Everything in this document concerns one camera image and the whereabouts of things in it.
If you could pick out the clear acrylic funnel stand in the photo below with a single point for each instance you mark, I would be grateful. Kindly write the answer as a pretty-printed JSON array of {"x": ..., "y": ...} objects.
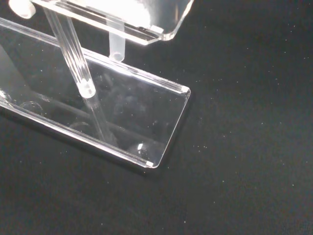
[{"x": 134, "y": 110}]

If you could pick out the black bench cloth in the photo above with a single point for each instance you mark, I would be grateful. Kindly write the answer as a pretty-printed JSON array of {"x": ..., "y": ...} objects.
[{"x": 244, "y": 147}]

